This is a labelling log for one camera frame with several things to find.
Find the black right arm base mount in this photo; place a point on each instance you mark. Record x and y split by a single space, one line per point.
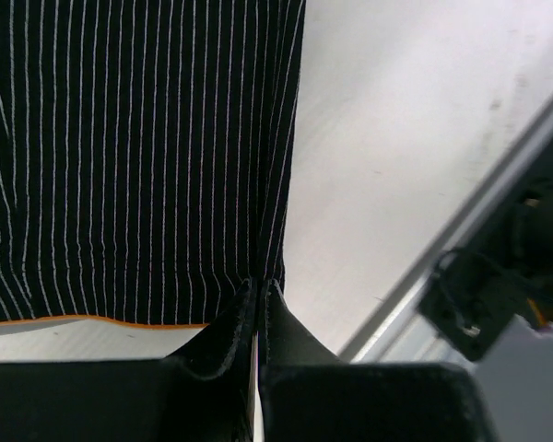
505 270

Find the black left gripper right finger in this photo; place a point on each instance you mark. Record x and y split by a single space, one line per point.
308 394

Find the black striped underwear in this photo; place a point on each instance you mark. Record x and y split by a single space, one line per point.
145 155

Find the aluminium front rail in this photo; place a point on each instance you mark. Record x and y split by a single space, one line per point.
397 331

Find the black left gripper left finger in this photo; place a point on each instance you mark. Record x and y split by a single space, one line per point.
200 392

